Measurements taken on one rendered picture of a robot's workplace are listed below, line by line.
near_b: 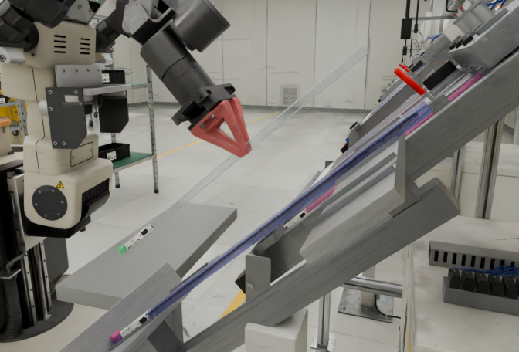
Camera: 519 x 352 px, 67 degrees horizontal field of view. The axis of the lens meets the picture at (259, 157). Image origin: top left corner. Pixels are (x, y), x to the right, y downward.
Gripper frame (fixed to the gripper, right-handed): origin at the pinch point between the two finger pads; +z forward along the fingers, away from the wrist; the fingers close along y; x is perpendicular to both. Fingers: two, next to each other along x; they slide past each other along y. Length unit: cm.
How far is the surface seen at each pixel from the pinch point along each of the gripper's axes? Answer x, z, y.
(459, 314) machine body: -2, 51, 26
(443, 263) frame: -2, 50, 45
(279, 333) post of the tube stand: 3.9, 18.9, -14.9
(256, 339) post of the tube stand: 6.6, 18.0, -15.3
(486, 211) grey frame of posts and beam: -15, 60, 84
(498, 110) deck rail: -29.1, 19.1, 14.9
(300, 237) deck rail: 9.1, 18.3, 15.4
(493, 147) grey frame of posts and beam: -28, 44, 85
